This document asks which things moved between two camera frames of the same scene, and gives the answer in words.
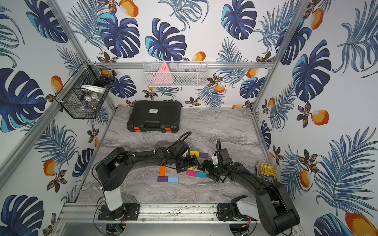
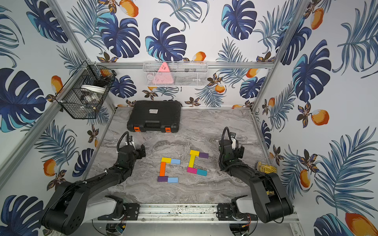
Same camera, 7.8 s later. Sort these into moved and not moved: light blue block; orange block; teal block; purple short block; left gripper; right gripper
Moved: right gripper; left gripper
Not moved: orange block; teal block; purple short block; light blue block
